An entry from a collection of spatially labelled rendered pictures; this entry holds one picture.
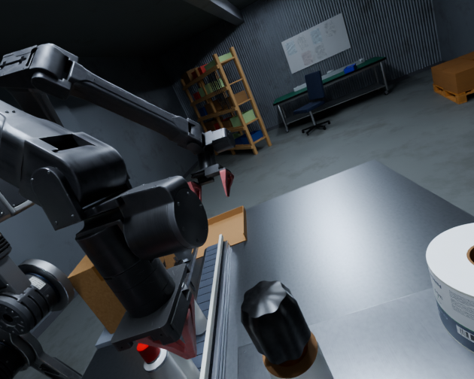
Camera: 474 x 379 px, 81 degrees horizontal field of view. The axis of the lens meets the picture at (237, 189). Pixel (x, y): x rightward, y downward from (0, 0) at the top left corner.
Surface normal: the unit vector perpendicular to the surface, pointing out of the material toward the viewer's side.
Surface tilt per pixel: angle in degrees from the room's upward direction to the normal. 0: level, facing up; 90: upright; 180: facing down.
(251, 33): 90
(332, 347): 0
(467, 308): 90
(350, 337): 0
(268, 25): 90
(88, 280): 90
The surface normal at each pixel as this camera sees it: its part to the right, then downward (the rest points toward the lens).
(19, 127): 0.38, -0.85
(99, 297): 0.08, 0.32
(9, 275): 0.90, -0.29
